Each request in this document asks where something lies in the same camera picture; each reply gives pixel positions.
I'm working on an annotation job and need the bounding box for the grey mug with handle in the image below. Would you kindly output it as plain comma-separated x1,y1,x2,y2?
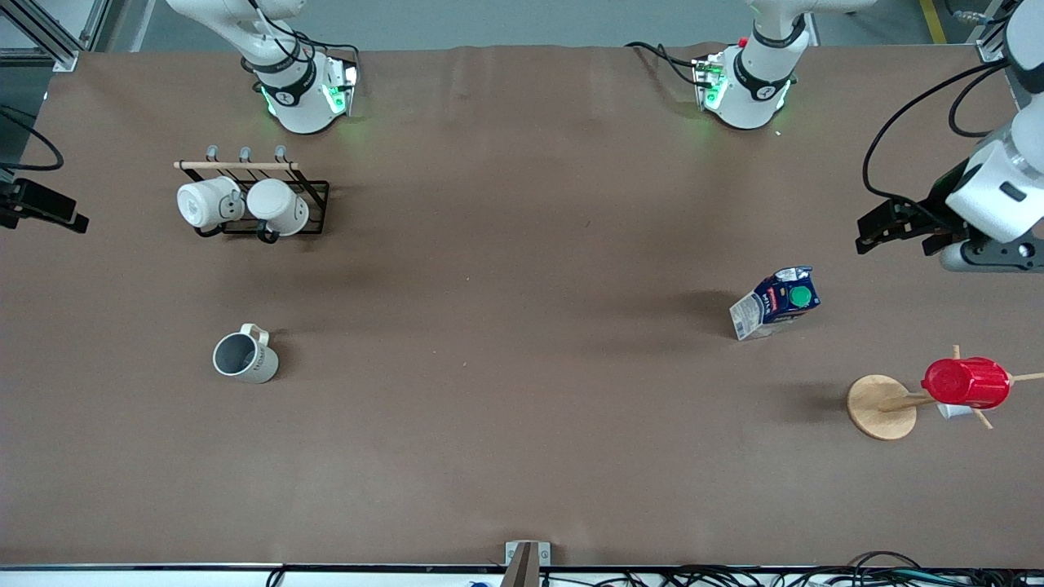
213,324,280,384

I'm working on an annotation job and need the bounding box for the black left base cable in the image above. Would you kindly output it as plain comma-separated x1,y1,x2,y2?
625,41,712,87

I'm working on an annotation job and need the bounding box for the plain white mug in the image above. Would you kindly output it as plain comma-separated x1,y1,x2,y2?
246,179,311,238

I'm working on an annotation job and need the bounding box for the wooden mug tree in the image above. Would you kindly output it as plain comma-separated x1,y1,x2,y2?
847,345,1044,441

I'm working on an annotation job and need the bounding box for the brown table cover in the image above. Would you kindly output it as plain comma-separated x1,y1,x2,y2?
0,45,1044,569

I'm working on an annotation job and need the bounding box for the black wire mug rack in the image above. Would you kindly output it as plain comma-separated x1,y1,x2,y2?
174,144,330,244

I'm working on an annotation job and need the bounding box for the red ribbed cup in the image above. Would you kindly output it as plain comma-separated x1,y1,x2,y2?
922,357,1013,410

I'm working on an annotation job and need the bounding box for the white mug with print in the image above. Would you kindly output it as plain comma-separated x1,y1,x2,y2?
177,177,246,232

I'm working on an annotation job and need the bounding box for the blue white milk carton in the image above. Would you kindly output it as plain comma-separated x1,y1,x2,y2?
729,266,821,342

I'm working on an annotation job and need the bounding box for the grey metal camera bracket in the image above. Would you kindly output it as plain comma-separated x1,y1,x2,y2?
504,541,551,587

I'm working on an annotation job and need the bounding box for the black cable bundle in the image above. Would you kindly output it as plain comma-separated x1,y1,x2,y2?
538,550,1044,587

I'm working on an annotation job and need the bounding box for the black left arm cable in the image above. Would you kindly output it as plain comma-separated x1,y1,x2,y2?
862,59,1016,206

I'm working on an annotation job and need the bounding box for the aluminium frame profile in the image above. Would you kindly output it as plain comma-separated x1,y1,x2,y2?
0,0,107,73
946,0,1022,64

